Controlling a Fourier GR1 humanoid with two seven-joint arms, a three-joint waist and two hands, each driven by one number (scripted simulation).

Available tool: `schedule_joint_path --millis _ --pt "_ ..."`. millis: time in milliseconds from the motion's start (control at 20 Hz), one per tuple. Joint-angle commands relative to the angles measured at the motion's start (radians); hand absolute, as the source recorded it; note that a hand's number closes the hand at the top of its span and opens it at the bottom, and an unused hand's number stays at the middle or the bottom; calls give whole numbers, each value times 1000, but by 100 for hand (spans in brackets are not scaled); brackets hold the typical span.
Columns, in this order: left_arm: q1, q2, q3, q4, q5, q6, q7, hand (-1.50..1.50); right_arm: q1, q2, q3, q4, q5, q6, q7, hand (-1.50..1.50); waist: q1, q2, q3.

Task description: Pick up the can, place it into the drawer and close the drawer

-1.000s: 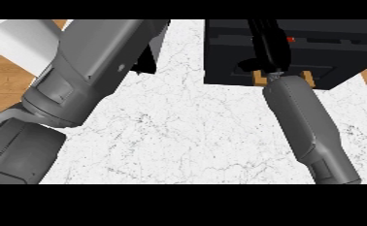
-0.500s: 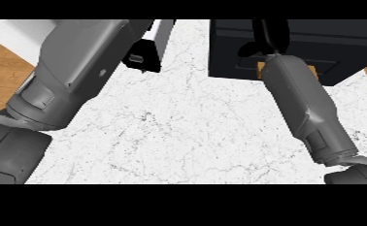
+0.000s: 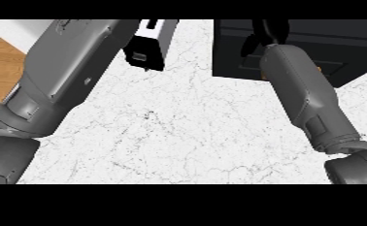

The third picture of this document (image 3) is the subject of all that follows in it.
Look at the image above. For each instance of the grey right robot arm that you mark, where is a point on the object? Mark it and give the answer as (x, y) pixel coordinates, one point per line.
(298, 84)

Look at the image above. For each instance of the black and white appliance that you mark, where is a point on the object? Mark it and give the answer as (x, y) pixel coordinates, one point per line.
(146, 53)

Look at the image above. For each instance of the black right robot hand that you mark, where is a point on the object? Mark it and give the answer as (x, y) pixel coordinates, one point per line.
(270, 31)

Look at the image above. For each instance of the dark grey drawer cabinet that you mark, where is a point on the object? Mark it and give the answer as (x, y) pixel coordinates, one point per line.
(335, 42)

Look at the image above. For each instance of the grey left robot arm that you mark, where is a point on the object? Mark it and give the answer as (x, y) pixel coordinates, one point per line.
(68, 61)

